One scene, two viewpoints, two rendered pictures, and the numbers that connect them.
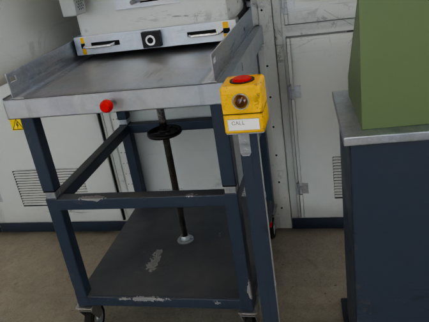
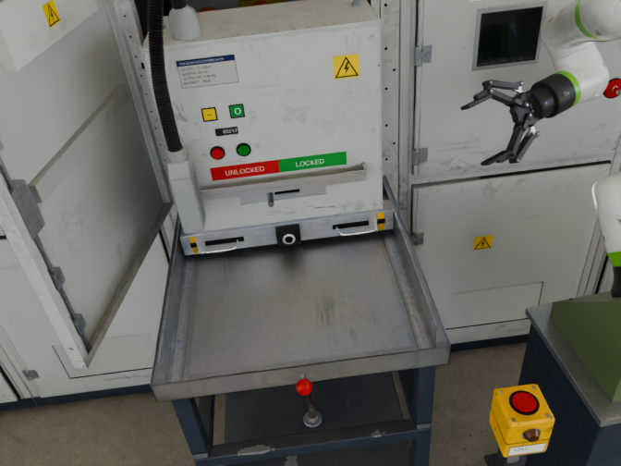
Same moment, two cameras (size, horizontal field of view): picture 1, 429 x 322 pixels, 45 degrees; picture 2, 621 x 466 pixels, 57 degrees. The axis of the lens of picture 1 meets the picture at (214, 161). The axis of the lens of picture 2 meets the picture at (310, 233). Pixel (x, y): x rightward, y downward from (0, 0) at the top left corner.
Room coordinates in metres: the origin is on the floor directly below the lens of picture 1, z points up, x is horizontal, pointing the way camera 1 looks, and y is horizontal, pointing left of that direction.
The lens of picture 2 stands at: (0.53, 0.41, 1.77)
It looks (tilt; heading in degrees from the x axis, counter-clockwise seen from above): 37 degrees down; 343
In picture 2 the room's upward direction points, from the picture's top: 6 degrees counter-clockwise
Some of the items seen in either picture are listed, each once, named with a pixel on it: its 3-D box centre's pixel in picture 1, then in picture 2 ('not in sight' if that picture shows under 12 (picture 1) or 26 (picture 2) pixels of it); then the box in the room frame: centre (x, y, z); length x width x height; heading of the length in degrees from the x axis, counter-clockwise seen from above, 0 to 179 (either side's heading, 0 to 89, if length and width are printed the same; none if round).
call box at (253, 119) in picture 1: (244, 103); (520, 420); (0.99, -0.08, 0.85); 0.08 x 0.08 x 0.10; 75
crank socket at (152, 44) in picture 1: (151, 39); (288, 236); (1.63, 0.14, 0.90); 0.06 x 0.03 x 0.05; 75
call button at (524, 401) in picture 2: (242, 81); (523, 403); (0.99, -0.08, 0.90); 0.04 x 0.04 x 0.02
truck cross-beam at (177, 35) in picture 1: (155, 36); (287, 226); (1.67, 0.13, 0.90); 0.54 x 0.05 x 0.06; 75
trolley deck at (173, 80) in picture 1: (151, 66); (291, 268); (1.60, 0.15, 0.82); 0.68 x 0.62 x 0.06; 165
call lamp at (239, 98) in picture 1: (240, 102); (532, 436); (0.95, -0.07, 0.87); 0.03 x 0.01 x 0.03; 75
